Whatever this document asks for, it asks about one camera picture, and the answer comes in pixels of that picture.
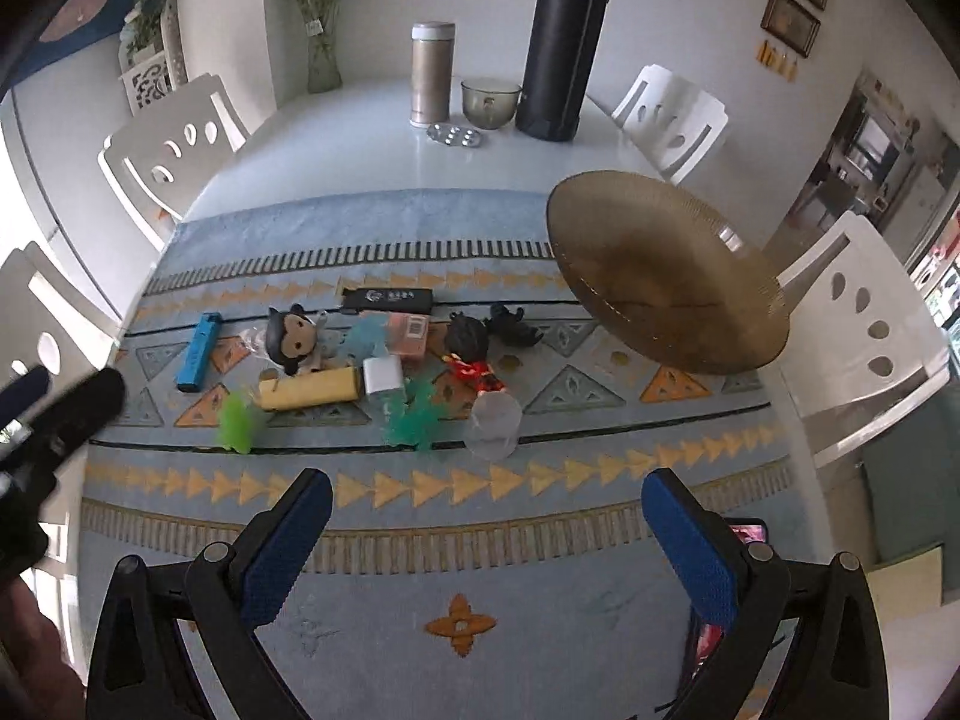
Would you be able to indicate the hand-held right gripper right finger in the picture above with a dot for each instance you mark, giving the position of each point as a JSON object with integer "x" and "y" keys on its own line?
{"x": 690, "y": 555}

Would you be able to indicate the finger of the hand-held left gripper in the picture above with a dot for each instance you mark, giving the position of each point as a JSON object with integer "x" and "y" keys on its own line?
{"x": 19, "y": 397}
{"x": 75, "y": 409}

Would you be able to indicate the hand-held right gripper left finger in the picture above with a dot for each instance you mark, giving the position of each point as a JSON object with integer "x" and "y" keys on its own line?
{"x": 281, "y": 555}

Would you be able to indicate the blue plastic stick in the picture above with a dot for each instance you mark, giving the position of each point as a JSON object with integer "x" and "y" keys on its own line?
{"x": 196, "y": 352}

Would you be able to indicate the translucent green toy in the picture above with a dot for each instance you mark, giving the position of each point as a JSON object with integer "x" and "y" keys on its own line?
{"x": 240, "y": 427}

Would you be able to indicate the yellow bar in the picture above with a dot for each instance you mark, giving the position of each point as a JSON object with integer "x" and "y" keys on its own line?
{"x": 307, "y": 394}

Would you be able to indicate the translucent teal toy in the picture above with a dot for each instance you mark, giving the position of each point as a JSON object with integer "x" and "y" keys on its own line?
{"x": 412, "y": 420}

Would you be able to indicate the white charger cube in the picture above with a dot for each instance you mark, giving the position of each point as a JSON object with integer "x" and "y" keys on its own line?
{"x": 382, "y": 375}

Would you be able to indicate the monkey figurine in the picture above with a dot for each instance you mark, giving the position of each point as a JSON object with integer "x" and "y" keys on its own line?
{"x": 292, "y": 341}

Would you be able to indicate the translucent blue toy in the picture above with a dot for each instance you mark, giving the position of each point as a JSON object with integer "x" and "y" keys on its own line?
{"x": 365, "y": 337}

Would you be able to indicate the clear plastic cup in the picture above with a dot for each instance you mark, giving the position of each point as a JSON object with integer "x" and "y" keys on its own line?
{"x": 493, "y": 427}

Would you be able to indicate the pink box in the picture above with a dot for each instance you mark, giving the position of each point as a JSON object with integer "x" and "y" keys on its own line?
{"x": 409, "y": 335}

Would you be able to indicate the black box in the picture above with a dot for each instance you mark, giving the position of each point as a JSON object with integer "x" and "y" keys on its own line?
{"x": 390, "y": 301}

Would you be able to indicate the red and black figure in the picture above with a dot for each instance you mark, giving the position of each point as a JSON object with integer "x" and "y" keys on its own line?
{"x": 469, "y": 352}

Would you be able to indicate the brown glass plate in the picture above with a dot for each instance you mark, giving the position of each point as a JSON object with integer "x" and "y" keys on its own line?
{"x": 660, "y": 277}

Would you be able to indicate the black toy animal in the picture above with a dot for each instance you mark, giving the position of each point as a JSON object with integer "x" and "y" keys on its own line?
{"x": 514, "y": 324}

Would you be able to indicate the black smartphone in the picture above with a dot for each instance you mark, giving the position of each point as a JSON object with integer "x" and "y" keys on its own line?
{"x": 750, "y": 532}

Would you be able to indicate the white dining chair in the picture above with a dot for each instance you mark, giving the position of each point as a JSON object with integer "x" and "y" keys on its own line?
{"x": 862, "y": 330}
{"x": 671, "y": 120}
{"x": 172, "y": 150}
{"x": 37, "y": 300}

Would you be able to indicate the blue patterned table mat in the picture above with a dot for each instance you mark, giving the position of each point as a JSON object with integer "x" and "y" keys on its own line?
{"x": 525, "y": 600}

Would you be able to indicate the white carved shelf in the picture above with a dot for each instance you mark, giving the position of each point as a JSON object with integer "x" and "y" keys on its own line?
{"x": 154, "y": 67}

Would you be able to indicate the blue and white flower bunch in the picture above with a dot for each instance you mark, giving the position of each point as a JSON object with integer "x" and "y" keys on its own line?
{"x": 146, "y": 15}

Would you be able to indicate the white refrigerator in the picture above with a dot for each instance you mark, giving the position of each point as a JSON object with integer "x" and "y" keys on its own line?
{"x": 919, "y": 199}

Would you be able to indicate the glass vase with flowers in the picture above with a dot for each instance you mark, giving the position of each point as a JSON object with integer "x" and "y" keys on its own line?
{"x": 322, "y": 37}

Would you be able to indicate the silver pill blister pack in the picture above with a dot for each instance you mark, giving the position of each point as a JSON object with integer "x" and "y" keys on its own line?
{"x": 455, "y": 136}

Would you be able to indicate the silver thermos flask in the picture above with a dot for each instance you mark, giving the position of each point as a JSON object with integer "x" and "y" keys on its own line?
{"x": 431, "y": 75}

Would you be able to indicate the grey glass bowl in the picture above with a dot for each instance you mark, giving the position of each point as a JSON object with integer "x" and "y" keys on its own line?
{"x": 489, "y": 103}

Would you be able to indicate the large black thermos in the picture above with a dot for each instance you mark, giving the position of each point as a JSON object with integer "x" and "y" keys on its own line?
{"x": 559, "y": 45}

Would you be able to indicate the blue and pink wall cloth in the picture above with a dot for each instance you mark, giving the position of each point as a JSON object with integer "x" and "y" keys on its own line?
{"x": 75, "y": 7}

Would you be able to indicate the yellow tassel wall hanging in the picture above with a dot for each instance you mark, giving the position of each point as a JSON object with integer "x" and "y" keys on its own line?
{"x": 776, "y": 60}

